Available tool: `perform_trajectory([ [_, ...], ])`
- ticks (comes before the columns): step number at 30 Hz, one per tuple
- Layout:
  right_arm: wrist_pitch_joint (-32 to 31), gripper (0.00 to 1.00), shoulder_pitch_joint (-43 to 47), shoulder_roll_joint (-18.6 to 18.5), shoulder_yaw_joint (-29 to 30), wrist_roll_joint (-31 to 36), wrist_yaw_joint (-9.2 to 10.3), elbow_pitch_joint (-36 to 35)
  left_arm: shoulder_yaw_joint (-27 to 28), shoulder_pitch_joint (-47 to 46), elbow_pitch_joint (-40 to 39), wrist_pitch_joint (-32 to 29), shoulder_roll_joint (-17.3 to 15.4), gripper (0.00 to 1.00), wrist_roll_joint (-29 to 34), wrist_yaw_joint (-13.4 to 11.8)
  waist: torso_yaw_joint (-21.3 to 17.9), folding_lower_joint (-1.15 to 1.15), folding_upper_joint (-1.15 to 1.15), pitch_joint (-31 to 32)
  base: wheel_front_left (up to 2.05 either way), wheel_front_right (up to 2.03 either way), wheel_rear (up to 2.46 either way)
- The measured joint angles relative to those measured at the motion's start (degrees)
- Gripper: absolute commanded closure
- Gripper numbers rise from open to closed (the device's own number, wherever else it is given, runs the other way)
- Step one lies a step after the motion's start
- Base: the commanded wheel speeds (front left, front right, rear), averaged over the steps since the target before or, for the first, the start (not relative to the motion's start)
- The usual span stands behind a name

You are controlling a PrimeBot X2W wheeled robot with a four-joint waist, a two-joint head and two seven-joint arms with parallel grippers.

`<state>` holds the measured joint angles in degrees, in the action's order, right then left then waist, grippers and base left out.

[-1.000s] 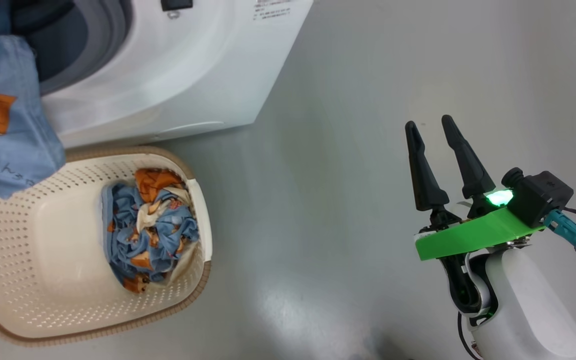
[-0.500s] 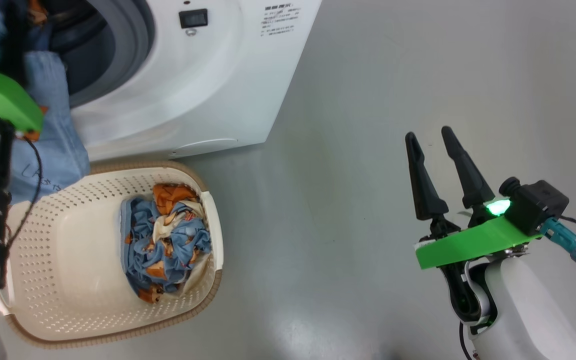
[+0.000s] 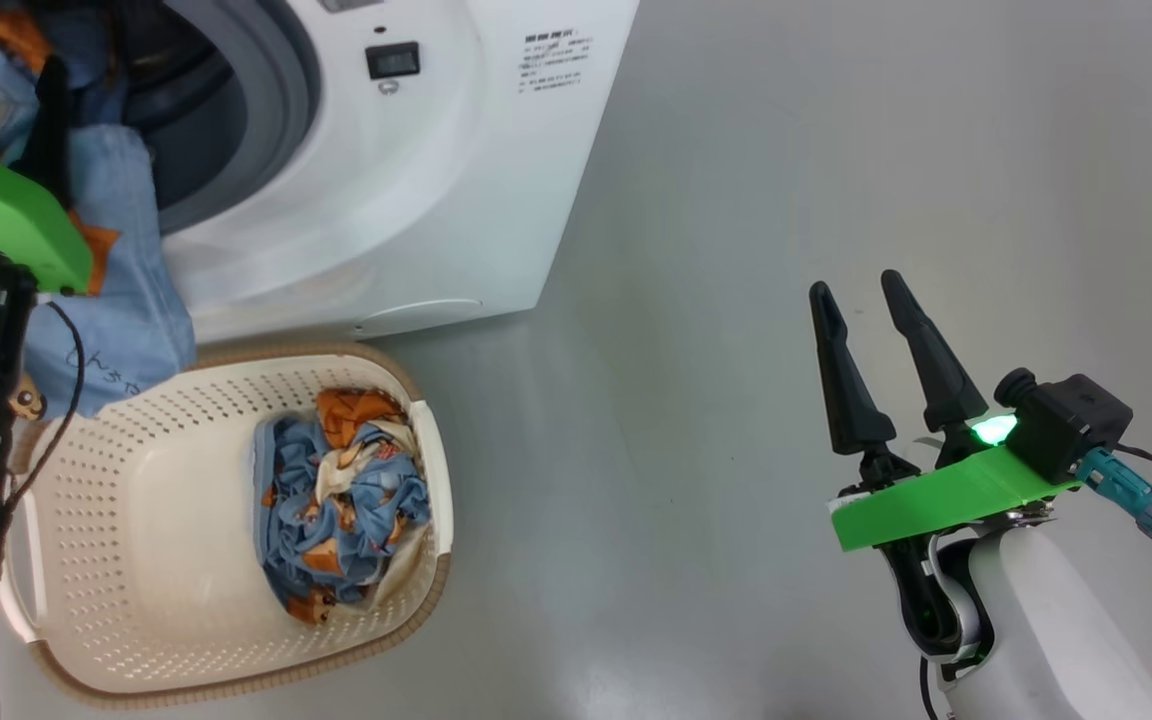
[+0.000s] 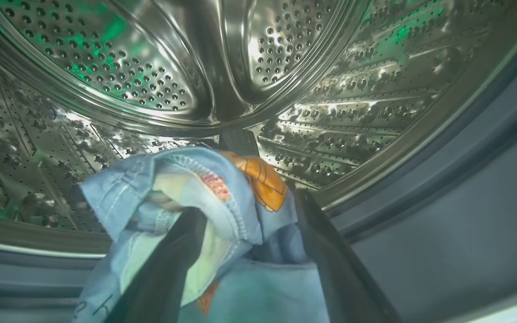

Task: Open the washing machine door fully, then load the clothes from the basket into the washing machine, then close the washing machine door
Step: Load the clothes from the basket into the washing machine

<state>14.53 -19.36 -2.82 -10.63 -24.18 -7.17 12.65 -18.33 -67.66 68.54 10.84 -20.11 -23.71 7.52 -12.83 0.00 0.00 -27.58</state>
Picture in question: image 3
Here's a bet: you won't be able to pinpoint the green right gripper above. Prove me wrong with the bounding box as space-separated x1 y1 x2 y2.
808 269 1078 667

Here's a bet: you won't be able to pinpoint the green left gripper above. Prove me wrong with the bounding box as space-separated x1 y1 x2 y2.
0 55 95 295

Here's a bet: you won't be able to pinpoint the light blue garment orange patches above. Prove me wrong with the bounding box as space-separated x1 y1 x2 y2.
0 0 199 421

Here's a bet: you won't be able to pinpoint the blue orange patterned garment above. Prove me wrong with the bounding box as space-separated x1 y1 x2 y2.
253 387 435 627

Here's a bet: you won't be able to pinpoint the grey rubber door gasket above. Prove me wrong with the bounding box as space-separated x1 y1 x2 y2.
116 0 323 237

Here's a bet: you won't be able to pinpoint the white front-load washing machine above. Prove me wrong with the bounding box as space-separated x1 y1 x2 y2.
114 0 642 347

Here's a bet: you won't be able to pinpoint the cream perforated laundry basket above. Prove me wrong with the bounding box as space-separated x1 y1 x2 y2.
0 342 455 711

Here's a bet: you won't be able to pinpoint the round white filter cover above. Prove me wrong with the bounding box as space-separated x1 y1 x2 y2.
356 298 486 338

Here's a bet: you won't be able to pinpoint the teal cable connector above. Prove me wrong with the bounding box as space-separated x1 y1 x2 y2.
1076 447 1152 540

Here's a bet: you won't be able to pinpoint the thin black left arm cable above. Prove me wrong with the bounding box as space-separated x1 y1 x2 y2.
0 300 87 591

